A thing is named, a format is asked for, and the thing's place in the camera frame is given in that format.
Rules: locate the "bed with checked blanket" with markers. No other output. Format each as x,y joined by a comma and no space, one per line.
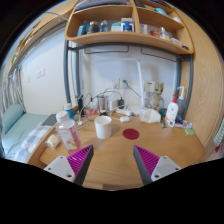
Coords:
23,136

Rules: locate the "white lotion pump bottle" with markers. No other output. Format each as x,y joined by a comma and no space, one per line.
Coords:
171,112

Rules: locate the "wooden wall shelf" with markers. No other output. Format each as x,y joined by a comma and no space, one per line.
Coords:
149,22

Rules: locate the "white desk lamp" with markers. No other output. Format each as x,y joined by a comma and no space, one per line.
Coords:
128,70

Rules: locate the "green sticky note pad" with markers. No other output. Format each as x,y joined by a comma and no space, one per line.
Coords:
189,131

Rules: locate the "clear plastic water bottle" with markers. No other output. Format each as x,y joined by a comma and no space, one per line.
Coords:
67,130

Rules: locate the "white tissue pack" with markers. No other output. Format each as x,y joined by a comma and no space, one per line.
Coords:
149,115

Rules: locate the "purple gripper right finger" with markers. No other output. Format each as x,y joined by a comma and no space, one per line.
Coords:
152,167

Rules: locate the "dark red round coaster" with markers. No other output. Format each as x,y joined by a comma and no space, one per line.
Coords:
131,134

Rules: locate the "small white round object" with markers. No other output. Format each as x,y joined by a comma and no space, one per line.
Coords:
53,141

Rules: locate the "teal pillow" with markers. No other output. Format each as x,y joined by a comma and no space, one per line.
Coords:
11,116

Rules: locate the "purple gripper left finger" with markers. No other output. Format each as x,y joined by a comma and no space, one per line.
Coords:
74,167

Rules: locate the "blue spray bottle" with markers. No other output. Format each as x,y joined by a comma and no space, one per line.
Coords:
180,101

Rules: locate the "white ceramic mug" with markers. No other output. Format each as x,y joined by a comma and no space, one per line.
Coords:
103,126

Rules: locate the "silver metal cup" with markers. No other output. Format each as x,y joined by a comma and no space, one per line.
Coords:
102,103

